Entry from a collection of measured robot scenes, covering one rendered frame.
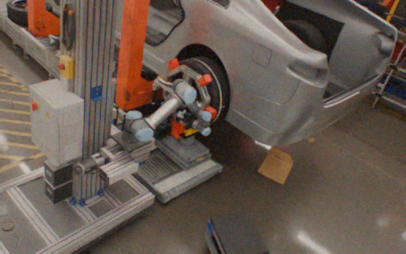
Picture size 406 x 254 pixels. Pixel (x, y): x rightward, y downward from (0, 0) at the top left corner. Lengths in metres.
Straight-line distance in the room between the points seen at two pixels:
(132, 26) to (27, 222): 1.79
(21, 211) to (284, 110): 2.19
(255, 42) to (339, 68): 1.82
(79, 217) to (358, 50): 3.36
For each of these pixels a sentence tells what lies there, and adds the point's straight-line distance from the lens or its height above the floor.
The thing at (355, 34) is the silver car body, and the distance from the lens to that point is 4.60.
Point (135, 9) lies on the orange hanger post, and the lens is 3.30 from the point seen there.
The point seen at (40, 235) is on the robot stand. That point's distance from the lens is 3.02.
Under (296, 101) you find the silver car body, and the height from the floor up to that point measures 1.25.
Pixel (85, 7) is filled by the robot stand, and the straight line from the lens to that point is 2.30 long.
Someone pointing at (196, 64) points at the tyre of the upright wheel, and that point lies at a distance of 3.38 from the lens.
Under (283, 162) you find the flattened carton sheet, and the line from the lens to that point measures 4.49.
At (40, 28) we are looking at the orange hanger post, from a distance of 5.19.
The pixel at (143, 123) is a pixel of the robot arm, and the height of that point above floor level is 1.05.
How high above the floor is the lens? 2.55
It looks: 33 degrees down
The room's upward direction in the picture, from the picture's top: 12 degrees clockwise
